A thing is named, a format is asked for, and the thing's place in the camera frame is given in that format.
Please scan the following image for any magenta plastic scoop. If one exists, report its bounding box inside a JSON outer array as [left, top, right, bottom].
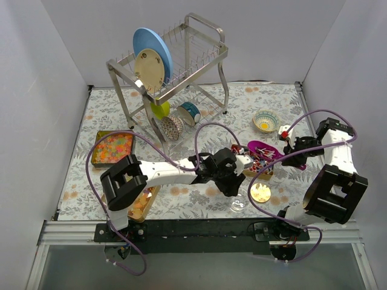
[[247, 140, 307, 170]]

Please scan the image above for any clear glass jar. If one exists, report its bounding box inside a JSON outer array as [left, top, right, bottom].
[[230, 188, 250, 212]]

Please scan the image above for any tin of lollipop candies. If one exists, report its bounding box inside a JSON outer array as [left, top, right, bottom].
[[231, 144, 274, 181]]

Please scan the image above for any steel dish rack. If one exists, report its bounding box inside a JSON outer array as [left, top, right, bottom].
[[106, 13, 229, 153]]

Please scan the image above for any tin of star candies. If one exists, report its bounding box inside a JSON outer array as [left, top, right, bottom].
[[91, 130, 135, 169]]

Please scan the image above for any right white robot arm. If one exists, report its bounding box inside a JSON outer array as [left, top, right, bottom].
[[273, 118, 368, 240]]

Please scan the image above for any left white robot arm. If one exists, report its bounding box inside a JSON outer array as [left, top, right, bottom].
[[100, 148, 253, 242]]

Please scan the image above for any tin of popsicle candies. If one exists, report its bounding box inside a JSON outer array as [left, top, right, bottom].
[[108, 185, 161, 230]]

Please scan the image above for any floral table mat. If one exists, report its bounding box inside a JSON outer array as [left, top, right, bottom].
[[57, 83, 322, 221]]

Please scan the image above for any yellow teal patterned bowl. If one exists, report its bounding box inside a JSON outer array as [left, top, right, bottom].
[[252, 110, 280, 133]]

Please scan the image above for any gold jar lid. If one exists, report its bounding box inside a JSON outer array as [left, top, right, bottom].
[[250, 183, 272, 203]]

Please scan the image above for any brown patterned bowl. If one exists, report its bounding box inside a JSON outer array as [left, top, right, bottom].
[[161, 117, 184, 141]]

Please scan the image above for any teal rimmed bowl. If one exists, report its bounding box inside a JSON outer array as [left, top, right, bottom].
[[177, 101, 201, 126]]

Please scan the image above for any lime green bowl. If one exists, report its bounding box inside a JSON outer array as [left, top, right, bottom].
[[151, 101, 170, 120]]

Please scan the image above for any cream plate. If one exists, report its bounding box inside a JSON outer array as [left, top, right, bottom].
[[134, 48, 165, 94]]

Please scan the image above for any blue plate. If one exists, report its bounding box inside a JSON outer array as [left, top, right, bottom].
[[132, 27, 173, 92]]

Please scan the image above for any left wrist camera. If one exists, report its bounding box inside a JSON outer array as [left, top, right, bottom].
[[234, 155, 253, 176]]

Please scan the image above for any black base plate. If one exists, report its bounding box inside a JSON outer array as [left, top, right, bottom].
[[93, 217, 310, 255]]

